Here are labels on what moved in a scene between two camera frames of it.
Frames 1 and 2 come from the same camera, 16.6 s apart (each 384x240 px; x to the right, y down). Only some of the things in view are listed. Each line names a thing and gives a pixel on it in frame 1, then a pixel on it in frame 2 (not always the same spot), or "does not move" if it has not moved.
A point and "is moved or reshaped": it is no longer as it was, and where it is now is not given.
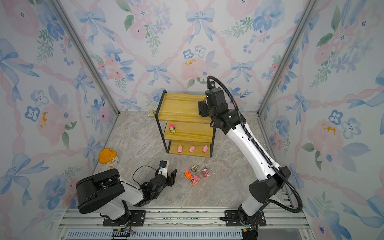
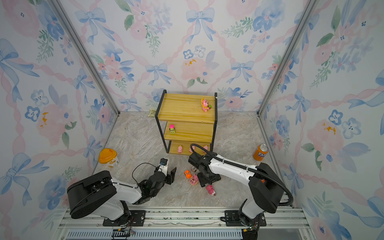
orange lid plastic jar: x=109 y=156 does not move
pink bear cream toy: x=205 y=172 is moved or reshaped
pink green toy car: x=172 y=129 does not move
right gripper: x=203 y=107 -> x=203 y=183
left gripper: x=171 y=179 does not move
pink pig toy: x=179 y=149 does not move
